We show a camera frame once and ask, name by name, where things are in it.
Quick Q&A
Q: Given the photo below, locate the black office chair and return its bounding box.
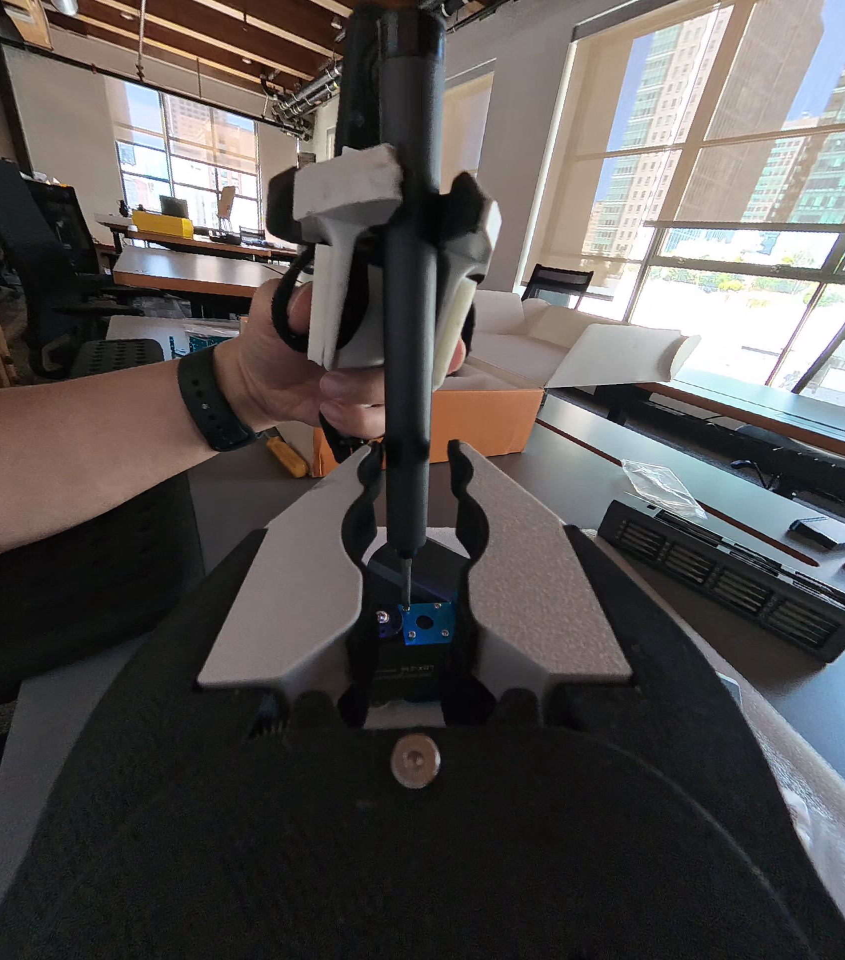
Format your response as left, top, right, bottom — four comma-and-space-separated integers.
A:
728, 422, 845, 500
0, 141, 148, 378
522, 263, 595, 310

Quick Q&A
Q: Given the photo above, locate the long wooden table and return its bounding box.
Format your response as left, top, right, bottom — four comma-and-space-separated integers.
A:
94, 212, 298, 264

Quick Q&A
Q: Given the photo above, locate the small grid window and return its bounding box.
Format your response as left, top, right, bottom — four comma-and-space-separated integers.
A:
115, 81, 260, 235

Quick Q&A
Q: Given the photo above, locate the large grid window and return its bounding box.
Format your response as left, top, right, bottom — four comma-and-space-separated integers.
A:
542, 0, 845, 421

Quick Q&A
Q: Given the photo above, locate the black mesh chair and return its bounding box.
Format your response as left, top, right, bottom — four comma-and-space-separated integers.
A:
0, 471, 205, 715

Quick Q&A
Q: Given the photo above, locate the small black plastic part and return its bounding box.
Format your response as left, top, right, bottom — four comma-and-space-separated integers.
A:
787, 517, 845, 554

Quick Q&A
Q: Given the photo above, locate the clear plastic bag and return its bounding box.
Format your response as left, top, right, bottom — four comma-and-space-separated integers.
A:
621, 459, 709, 522

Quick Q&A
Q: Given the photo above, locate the black screwdriver bit case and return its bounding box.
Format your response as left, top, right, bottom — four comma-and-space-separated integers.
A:
597, 498, 845, 666

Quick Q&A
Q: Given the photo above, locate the blue metal bracket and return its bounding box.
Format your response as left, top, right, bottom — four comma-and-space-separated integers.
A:
400, 600, 458, 648

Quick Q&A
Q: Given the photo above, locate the metal ceiling duct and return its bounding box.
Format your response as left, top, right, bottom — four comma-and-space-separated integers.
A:
271, 61, 343, 127

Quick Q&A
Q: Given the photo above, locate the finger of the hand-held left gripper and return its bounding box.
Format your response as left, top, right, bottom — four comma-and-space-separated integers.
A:
292, 142, 405, 249
432, 169, 505, 289

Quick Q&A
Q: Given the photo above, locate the person's left forearm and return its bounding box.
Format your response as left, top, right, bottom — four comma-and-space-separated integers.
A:
0, 351, 225, 573

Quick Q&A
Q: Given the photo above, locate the wood-edged dark desk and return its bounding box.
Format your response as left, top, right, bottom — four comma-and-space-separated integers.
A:
638, 366, 845, 477
111, 246, 298, 320

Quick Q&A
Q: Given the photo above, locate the person's left hand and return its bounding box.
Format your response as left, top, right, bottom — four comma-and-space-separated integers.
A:
214, 277, 470, 438

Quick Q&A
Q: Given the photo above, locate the black smartwatch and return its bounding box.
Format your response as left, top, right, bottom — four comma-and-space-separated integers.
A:
177, 343, 260, 453

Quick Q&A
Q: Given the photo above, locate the dark grey cylindrical tube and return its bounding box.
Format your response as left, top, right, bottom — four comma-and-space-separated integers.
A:
379, 0, 448, 607

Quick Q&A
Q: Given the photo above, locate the yellow handled screwdriver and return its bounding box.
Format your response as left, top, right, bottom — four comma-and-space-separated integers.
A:
265, 435, 310, 480

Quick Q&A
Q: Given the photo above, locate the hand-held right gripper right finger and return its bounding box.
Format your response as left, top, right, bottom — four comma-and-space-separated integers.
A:
446, 439, 634, 725

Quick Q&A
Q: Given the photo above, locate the black servo motor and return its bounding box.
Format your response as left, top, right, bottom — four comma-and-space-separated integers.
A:
351, 543, 478, 706

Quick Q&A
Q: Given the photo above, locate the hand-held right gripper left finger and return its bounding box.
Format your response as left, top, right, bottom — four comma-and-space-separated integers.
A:
196, 441, 386, 727

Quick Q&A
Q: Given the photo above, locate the orange cardboard box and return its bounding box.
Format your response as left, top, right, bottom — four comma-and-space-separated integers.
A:
313, 288, 703, 479

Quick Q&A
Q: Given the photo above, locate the yellow storage bin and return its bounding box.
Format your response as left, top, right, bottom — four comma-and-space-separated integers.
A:
130, 207, 196, 240

